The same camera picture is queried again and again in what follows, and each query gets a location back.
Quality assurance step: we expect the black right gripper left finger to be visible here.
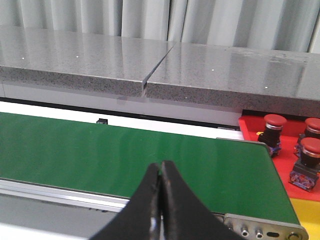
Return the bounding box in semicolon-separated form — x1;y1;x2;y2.
91;163;161;240

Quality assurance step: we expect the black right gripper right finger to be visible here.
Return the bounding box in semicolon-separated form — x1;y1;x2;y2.
161;160;242;240

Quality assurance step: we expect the grey conveyor end cap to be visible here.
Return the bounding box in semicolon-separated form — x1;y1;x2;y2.
213;212;309;240

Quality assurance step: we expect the green conveyor belt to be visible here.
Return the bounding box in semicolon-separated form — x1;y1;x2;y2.
0;113;299;224

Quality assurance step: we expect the red object at edge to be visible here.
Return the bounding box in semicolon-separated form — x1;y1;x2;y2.
238;115;320;202

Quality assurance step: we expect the yellow plastic tray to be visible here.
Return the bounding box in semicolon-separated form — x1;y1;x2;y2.
290;198;320;240

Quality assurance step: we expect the red mushroom push button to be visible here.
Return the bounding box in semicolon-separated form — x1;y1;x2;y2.
257;114;287;157

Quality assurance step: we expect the grey stone slab right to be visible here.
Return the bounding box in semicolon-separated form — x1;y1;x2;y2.
146;43;320;118

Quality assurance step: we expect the grey stone countertop slab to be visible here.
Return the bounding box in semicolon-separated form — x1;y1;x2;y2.
0;25;174;97

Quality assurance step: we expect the white pleated curtain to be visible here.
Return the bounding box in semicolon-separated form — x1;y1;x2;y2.
0;0;320;54

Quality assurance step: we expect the black connector with cable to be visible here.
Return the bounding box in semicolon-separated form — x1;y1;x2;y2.
96;118;108;125

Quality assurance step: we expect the aluminium conveyor side rail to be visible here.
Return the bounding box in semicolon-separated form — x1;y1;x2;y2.
0;178;131;214

